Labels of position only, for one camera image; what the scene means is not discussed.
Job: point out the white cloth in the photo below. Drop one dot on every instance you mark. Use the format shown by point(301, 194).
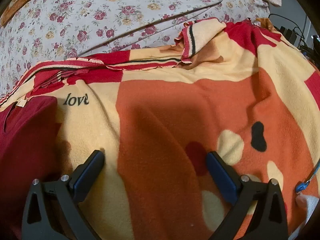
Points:
point(306, 205)

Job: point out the dark red garment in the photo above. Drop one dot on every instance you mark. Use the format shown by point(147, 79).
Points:
point(27, 155)

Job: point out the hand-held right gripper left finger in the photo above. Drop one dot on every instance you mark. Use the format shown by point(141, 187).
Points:
point(88, 172)

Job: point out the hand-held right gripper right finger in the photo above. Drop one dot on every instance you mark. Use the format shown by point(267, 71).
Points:
point(222, 177)

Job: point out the red orange cream printed blanket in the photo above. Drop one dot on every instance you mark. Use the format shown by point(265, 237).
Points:
point(170, 110)

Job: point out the floral bed sheet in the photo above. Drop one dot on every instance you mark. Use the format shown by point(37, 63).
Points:
point(100, 17)

